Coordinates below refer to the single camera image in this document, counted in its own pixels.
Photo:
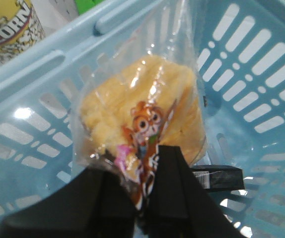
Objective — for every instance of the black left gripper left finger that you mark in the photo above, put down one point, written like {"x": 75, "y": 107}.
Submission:
{"x": 92, "y": 205}

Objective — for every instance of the bread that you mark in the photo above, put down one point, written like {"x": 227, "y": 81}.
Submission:
{"x": 145, "y": 96}

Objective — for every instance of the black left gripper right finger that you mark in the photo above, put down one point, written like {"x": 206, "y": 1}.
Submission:
{"x": 179, "y": 207}

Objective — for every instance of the light blue plastic basket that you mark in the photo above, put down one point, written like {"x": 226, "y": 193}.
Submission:
{"x": 241, "y": 45}

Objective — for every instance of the popcorn paper cup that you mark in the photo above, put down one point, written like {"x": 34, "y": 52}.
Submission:
{"x": 20, "y": 28}

